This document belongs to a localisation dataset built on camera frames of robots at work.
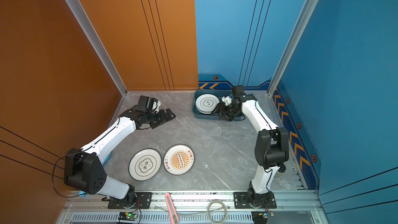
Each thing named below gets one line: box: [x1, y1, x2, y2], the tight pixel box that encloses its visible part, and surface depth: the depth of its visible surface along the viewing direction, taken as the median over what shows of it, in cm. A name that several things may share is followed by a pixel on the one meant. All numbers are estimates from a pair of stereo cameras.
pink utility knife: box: [164, 192, 180, 224], surface depth 72 cm
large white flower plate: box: [128, 148, 162, 182], surface depth 86 cm
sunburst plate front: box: [163, 143, 195, 176], surface depth 87 cm
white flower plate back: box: [194, 93, 220, 115], surface depth 111 cm
